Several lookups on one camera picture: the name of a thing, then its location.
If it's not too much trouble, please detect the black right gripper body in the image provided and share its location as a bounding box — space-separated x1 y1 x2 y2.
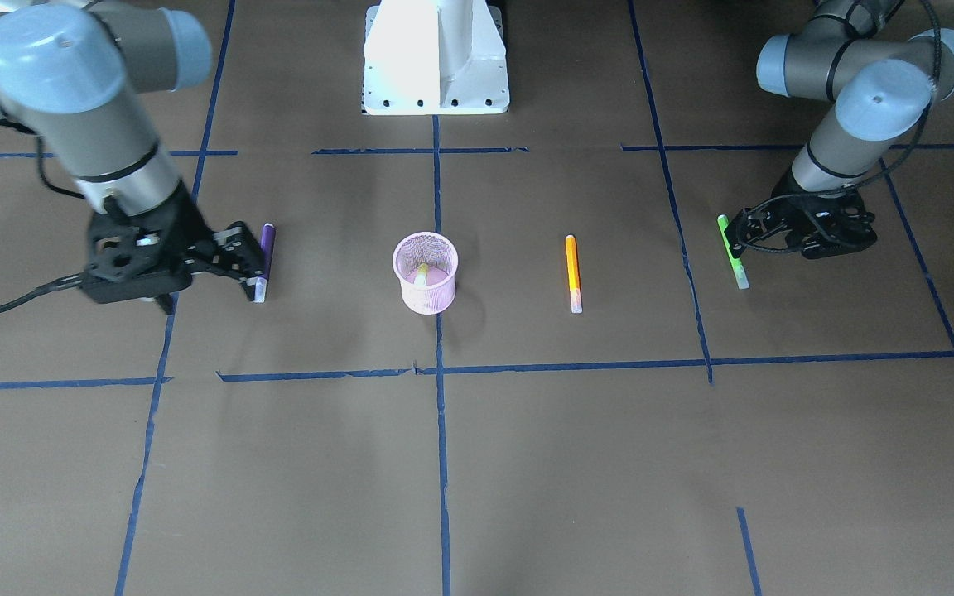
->
80 184 214 315

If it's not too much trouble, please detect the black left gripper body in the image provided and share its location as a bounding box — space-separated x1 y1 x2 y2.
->
775 186 878 260

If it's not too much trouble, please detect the purple highlighter pen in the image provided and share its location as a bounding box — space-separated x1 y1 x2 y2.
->
253 222 276 303

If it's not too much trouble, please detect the green highlighter pen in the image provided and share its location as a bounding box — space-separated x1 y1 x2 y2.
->
718 214 750 291

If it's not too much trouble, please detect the yellow highlighter pen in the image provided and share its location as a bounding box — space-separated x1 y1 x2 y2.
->
412 263 429 288

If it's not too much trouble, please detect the orange highlighter pen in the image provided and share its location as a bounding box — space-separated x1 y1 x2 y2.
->
564 234 583 314

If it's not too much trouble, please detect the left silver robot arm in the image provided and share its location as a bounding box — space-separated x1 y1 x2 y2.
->
723 1 954 259

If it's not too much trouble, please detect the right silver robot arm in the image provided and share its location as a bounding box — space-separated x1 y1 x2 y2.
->
0 1 273 315

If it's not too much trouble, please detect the pink mesh pen holder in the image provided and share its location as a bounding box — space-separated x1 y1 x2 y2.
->
393 231 459 315

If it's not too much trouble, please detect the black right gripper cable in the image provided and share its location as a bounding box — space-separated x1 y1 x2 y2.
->
0 273 84 322

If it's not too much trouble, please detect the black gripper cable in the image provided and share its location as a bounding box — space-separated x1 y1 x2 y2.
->
0 273 84 322
721 0 946 257

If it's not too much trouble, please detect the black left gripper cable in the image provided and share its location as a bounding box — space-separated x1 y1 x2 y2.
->
721 0 946 257

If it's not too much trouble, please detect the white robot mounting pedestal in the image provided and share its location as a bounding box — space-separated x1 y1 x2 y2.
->
361 1 511 116

